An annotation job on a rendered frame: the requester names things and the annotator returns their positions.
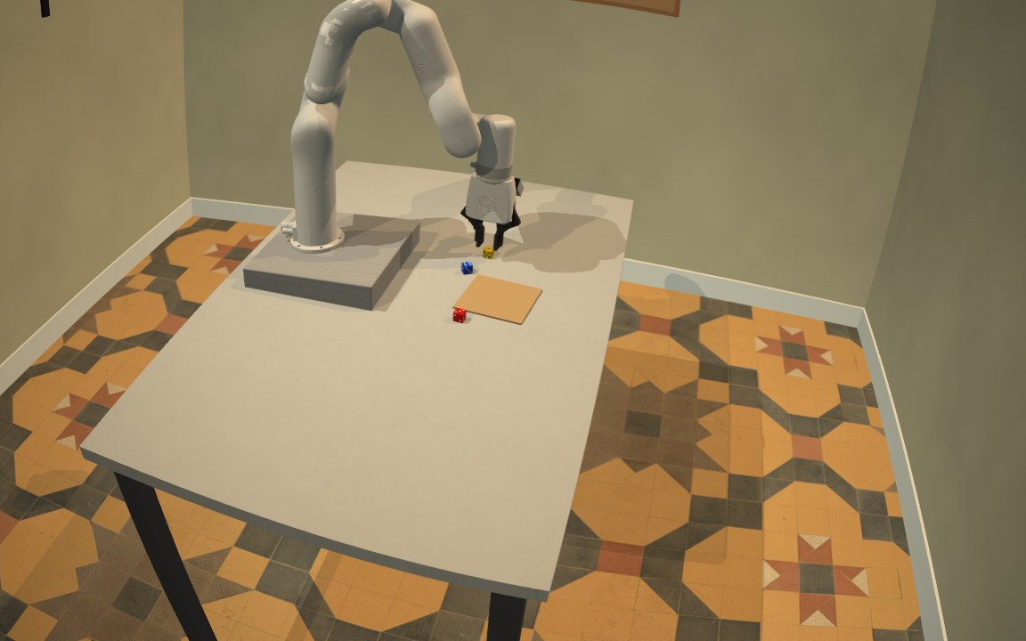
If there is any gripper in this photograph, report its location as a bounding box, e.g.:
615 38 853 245
460 173 521 251

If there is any orange mat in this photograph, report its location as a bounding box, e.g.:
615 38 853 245
452 275 542 325

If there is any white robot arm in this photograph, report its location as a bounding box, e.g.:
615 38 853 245
281 0 516 254

